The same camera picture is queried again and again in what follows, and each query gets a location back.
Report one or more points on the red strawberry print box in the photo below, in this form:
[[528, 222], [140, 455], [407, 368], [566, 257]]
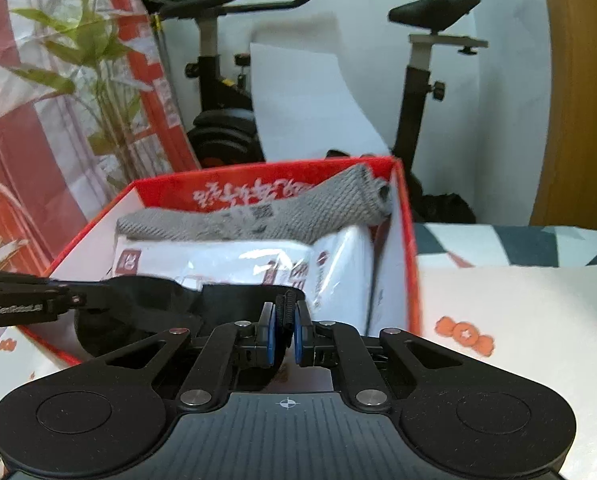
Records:
[[228, 195]]

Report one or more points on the printed white blanket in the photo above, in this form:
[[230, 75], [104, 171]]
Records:
[[503, 310]]

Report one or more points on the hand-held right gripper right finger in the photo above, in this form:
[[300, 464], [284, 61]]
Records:
[[301, 335]]

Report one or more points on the clear tissue pack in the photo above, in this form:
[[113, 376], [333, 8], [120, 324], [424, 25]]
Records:
[[228, 260]]

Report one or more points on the black cloth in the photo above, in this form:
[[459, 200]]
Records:
[[228, 305]]

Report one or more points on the wooden wardrobe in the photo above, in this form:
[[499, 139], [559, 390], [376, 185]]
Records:
[[578, 110]]

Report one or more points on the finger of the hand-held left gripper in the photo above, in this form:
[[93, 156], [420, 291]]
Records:
[[98, 291]]

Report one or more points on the white board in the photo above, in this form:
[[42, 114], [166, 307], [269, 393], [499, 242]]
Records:
[[303, 110]]

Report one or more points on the grey knit towel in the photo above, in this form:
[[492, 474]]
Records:
[[303, 210]]

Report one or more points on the printed wall cloth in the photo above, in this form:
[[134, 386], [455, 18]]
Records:
[[38, 110]]

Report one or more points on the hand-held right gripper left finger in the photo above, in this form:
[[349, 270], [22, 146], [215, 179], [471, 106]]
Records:
[[271, 335]]

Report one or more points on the black exercise bike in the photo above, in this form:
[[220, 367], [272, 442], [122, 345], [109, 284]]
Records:
[[211, 80]]

